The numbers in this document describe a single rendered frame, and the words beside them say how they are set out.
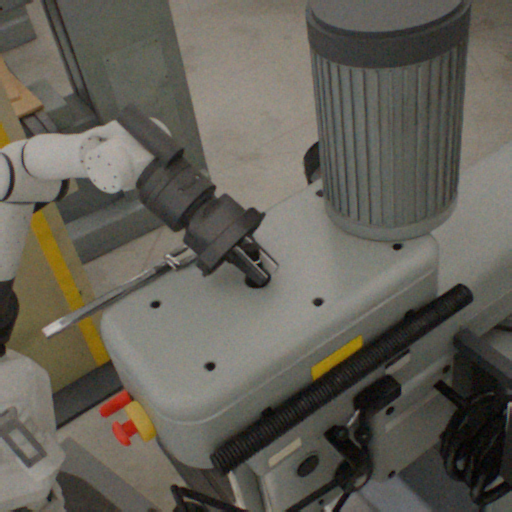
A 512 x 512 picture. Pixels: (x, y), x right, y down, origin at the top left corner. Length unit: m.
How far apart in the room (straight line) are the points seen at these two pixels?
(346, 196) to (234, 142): 3.69
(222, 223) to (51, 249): 2.06
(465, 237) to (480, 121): 3.45
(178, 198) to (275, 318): 0.21
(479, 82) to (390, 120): 4.14
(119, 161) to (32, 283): 2.11
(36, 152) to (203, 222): 0.31
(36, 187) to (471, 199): 0.74
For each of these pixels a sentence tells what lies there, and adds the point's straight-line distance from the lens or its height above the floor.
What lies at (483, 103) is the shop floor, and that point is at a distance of 4.85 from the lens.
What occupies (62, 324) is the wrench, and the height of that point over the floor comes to 1.90.
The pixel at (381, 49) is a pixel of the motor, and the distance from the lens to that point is 0.88.
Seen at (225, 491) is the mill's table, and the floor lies 0.90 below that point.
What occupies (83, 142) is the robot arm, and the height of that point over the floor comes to 2.05.
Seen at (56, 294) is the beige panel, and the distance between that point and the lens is 3.15.
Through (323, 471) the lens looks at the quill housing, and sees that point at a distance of 1.29.
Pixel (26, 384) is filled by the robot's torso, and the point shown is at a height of 1.63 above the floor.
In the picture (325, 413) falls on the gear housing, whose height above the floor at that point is 1.69.
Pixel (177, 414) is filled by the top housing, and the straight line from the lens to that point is 0.92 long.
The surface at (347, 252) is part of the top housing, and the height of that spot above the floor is 1.89.
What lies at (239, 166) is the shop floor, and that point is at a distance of 4.47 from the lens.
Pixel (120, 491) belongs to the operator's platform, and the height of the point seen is 0.40.
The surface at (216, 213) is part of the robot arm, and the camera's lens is 0.99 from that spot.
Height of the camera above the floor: 2.61
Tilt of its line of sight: 43 degrees down
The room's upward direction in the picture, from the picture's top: 11 degrees counter-clockwise
